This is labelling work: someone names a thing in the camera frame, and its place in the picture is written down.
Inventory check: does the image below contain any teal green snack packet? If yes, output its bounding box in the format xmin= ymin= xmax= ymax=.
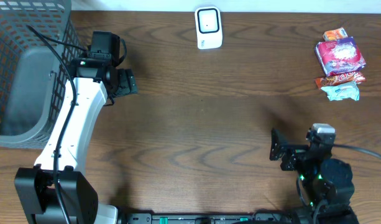
xmin=321 ymin=81 xmax=360 ymax=101

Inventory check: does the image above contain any red brown snack packet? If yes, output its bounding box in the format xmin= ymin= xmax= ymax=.
xmin=314 ymin=72 xmax=366 ymax=89

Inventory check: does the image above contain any pink purple snack bag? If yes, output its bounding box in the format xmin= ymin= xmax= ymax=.
xmin=314 ymin=37 xmax=366 ymax=77

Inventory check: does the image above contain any orange tissue pack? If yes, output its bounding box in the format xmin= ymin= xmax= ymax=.
xmin=323 ymin=27 xmax=348 ymax=41

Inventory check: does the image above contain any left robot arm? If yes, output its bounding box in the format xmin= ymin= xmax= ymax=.
xmin=14 ymin=31 xmax=137 ymax=224

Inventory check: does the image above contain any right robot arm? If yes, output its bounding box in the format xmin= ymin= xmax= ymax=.
xmin=269 ymin=123 xmax=359 ymax=223

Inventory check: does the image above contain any white barcode scanner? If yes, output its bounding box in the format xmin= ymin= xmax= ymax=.
xmin=195 ymin=6 xmax=223 ymax=50

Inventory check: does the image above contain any grey plastic mesh basket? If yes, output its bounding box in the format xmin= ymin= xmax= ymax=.
xmin=0 ymin=0 xmax=81 ymax=149

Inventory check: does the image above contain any black right camera cable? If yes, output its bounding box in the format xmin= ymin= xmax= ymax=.
xmin=331 ymin=143 xmax=381 ymax=165

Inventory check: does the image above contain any black camera cable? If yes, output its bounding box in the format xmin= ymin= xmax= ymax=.
xmin=331 ymin=143 xmax=381 ymax=165
xmin=25 ymin=24 xmax=88 ymax=224

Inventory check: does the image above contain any black left camera cable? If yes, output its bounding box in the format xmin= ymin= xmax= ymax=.
xmin=25 ymin=24 xmax=88 ymax=224

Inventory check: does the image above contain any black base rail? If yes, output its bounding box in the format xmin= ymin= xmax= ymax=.
xmin=117 ymin=212 xmax=296 ymax=224

